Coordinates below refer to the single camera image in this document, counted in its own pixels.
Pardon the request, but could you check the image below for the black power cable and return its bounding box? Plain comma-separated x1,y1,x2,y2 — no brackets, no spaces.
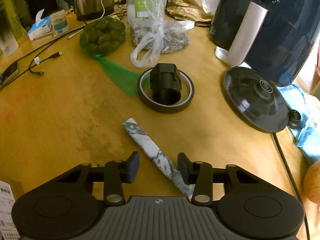
272,132,311,240

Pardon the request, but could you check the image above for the small teal label tub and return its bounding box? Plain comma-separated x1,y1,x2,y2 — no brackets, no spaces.
51,9,69,36

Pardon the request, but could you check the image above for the plastic bag of seeds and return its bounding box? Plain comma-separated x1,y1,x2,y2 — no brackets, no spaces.
130,0,190,68

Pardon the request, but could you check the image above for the dark blue air fryer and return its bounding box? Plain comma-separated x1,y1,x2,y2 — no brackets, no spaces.
209,0,320,87

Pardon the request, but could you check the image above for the black round kettle base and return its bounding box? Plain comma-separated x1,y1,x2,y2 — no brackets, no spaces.
223,66,291,134

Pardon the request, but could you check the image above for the tissue pack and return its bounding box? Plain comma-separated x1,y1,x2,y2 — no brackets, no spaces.
27,8,52,41

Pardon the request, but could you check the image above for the clear plastic container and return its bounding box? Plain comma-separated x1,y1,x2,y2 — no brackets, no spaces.
0,4,20,57

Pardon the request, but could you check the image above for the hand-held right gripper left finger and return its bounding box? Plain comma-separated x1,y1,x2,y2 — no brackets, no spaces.
57,151,140,205

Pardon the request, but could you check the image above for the mobile phone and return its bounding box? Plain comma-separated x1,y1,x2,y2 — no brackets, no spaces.
0,61,20,88

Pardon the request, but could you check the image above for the brown crinkled paper bag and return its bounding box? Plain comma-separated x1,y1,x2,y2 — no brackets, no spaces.
166,0,213,23

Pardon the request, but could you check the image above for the brown tape roll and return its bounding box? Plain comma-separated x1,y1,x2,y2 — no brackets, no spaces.
137,67,195,113

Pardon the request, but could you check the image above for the small black knob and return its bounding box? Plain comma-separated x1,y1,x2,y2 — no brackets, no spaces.
288,109,302,130

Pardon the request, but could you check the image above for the white printed paper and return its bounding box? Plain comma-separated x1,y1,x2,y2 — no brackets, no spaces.
0,179,21,240

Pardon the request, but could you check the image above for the marble patterned stick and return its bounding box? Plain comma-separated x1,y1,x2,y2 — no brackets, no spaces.
121,117,196,197

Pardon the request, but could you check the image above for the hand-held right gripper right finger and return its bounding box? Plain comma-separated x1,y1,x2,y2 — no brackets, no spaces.
177,152,262,205

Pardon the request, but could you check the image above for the blue wet wipes pack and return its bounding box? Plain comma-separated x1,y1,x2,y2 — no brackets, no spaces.
277,84,320,165

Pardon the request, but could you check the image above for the round orange fruit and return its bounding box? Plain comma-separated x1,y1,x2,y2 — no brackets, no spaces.
303,163,320,203

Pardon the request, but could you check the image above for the white ribbon roll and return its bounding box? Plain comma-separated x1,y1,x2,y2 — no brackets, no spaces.
178,21,196,31

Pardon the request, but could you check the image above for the green net bag of nuts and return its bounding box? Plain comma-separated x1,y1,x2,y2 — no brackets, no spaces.
79,15,143,97

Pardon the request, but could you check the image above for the black usb cable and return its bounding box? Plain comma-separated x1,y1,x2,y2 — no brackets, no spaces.
0,51,63,90

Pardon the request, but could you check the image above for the white strip loop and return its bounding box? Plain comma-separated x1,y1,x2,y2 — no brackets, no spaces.
215,46,252,68

